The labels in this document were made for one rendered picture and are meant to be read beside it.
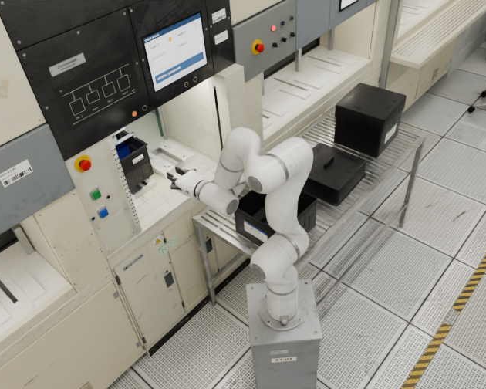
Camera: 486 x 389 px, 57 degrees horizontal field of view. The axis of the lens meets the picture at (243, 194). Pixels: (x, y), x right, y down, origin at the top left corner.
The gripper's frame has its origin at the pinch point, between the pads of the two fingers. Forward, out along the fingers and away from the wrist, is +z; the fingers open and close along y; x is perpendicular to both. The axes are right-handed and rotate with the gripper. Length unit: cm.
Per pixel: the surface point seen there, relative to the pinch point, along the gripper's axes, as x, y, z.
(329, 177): -33, 67, -31
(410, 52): -35, 216, 0
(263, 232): -31.0, 18.3, -29.5
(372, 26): -9, 187, 17
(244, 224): -33.0, 18.5, -18.3
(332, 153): -33, 85, -21
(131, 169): -14.5, 0.0, 34.1
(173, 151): -29, 32, 45
